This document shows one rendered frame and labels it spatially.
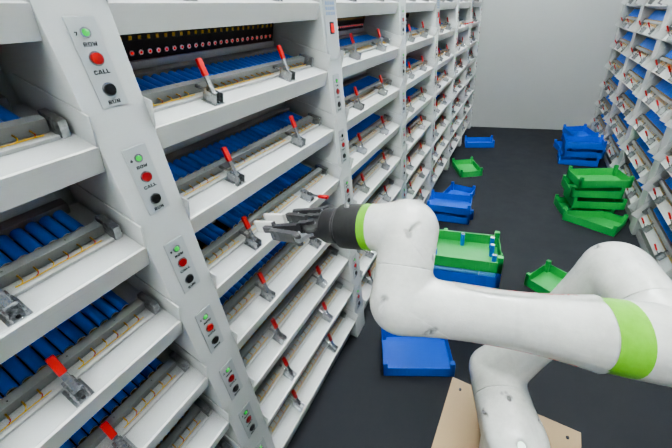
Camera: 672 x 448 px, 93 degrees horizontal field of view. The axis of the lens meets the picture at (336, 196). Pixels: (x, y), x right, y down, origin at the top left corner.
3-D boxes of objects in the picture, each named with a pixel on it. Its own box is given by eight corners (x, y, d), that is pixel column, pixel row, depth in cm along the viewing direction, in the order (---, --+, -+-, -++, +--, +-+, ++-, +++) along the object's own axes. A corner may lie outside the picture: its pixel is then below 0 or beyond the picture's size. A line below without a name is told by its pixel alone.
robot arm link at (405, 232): (447, 207, 62) (431, 190, 53) (443, 274, 59) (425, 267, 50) (381, 207, 69) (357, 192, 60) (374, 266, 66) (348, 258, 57)
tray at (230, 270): (337, 188, 121) (342, 168, 116) (216, 301, 76) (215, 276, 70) (293, 167, 127) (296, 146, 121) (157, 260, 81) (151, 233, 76)
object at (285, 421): (353, 325, 156) (360, 309, 148) (277, 459, 111) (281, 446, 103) (318, 304, 162) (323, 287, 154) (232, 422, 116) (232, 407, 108)
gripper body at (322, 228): (336, 252, 65) (301, 249, 70) (354, 230, 71) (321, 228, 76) (326, 220, 62) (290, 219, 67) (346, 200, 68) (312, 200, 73)
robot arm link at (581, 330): (572, 293, 58) (617, 295, 48) (574, 362, 55) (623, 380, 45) (373, 265, 63) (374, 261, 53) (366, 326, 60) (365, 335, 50)
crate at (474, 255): (497, 245, 149) (499, 230, 145) (501, 274, 132) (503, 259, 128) (430, 237, 159) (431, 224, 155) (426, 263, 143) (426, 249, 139)
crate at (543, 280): (605, 302, 162) (610, 290, 158) (583, 320, 154) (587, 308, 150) (545, 269, 186) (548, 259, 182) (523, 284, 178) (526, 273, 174)
